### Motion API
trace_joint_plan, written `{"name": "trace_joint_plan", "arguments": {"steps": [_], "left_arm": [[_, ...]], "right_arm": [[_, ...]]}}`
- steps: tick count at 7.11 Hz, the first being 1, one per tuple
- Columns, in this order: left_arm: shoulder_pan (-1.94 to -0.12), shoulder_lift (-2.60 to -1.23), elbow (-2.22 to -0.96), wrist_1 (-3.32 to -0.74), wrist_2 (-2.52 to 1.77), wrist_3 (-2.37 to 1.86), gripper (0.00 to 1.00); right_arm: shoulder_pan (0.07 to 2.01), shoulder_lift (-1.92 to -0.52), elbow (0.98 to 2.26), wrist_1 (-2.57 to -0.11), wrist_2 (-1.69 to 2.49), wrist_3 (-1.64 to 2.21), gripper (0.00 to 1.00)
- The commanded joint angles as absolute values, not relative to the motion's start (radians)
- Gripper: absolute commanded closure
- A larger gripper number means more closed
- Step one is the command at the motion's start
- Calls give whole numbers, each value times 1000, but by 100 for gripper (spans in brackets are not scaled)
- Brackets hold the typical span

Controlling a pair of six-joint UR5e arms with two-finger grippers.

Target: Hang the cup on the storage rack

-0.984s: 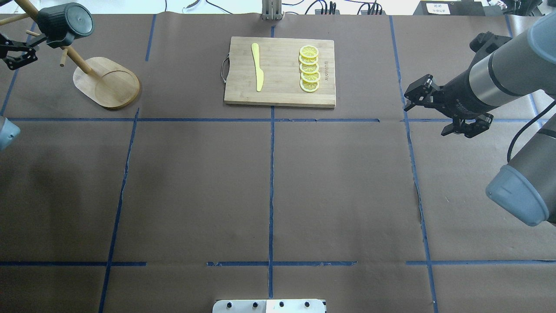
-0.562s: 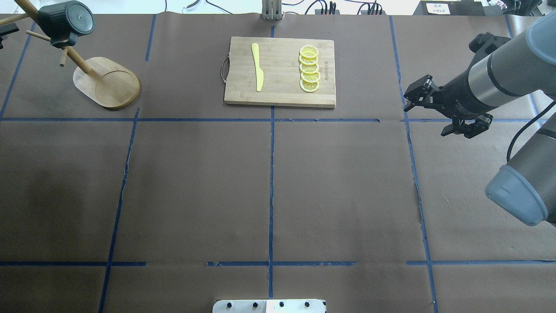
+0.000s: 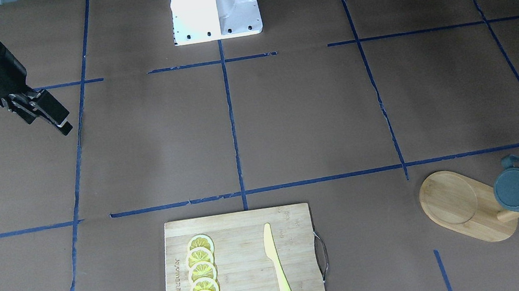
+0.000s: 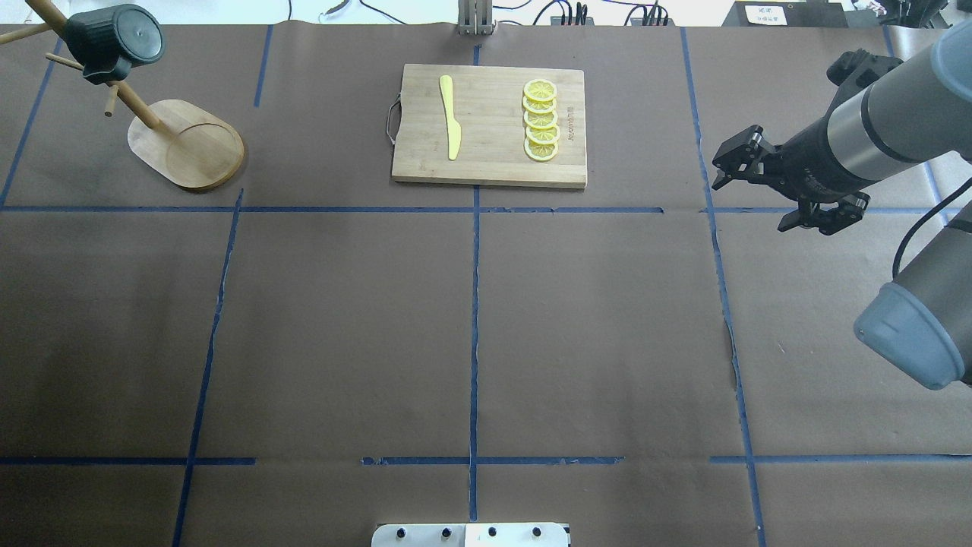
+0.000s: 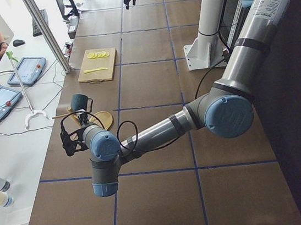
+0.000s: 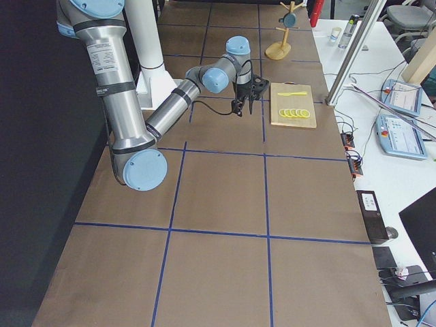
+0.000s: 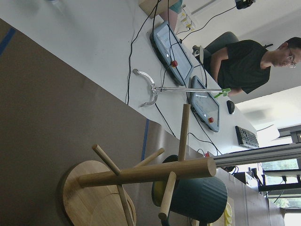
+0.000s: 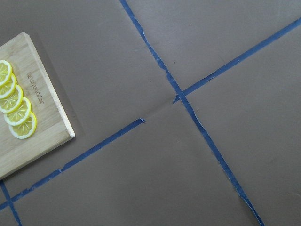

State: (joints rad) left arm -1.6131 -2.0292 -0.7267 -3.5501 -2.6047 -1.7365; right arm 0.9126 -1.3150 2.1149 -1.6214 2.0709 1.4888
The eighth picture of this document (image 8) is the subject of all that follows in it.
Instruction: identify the bamboo cutting board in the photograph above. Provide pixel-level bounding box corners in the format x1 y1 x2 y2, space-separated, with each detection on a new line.
0 32 75 179

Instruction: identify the lemon slice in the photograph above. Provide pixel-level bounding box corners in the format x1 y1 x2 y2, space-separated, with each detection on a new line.
0 60 12 86
0 74 17 99
4 97 32 126
8 112 37 139
0 85 23 113

